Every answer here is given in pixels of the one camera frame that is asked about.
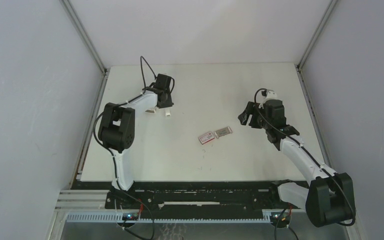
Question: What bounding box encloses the front aluminium rail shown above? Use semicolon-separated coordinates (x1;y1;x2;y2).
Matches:
55;188;356;213

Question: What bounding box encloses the white cable duct strip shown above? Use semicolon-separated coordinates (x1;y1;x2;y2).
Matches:
66;212;272;224

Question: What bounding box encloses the left controller board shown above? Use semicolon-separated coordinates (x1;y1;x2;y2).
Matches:
122;213;139;221

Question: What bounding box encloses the red white staple box sleeve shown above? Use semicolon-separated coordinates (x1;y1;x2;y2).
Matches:
198;131;216;145

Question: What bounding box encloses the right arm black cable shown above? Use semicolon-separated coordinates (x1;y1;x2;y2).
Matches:
253;88;357;227

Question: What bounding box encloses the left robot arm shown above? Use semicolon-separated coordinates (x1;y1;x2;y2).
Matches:
93;73;175;209

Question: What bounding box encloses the right aluminium frame post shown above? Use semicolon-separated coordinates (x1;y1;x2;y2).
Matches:
296;0;340;72

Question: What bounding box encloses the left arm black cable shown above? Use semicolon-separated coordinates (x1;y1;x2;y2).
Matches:
93;55;176;191

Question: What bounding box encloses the pink stapler top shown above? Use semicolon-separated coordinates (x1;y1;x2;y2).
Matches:
145;109;157;114

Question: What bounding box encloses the right controller board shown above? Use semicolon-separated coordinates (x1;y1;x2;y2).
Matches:
272;214;289;222

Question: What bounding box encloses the controller board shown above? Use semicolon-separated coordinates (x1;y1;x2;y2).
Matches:
122;213;139;221
272;214;289;222

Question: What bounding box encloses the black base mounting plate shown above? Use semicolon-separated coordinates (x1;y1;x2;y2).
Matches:
104;181;290;221

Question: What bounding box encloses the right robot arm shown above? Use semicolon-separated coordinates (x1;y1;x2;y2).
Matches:
237;99;356;228

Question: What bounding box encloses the aluminium frame post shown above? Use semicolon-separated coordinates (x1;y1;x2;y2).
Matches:
296;0;340;72
59;0;110;75

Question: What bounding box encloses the white stapler base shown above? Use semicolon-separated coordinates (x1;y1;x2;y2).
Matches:
165;108;171;117

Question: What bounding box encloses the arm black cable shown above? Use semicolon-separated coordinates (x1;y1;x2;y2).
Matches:
93;55;176;191
253;88;357;227

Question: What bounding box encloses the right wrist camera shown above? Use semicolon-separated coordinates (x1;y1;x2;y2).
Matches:
261;89;278;102

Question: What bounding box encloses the staple box tray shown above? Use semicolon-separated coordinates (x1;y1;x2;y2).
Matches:
214;126;233;139

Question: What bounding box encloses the left aluminium frame post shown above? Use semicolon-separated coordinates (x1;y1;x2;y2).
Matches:
59;0;110;75

